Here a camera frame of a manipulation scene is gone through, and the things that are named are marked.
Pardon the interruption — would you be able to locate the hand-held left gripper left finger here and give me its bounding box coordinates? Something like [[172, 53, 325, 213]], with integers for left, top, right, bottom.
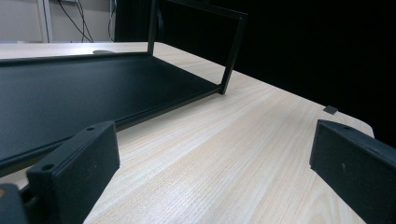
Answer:
[[26, 120, 120, 224]]

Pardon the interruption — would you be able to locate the white frame post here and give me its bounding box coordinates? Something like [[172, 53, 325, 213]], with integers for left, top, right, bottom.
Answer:
[[36, 0, 54, 44]]

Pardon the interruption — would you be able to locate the black wall cable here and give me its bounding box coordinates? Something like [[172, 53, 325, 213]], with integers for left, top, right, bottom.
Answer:
[[74, 0, 88, 43], [57, 0, 94, 44]]

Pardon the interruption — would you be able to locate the black two-tier metal shelf rack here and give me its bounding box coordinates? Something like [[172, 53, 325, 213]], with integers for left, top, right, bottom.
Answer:
[[0, 0, 248, 178]]

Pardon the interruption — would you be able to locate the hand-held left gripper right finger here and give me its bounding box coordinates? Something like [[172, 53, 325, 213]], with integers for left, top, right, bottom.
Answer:
[[309, 119, 396, 224]]

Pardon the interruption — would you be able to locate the black curtain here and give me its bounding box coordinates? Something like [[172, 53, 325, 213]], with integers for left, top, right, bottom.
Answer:
[[115, 0, 396, 147]]

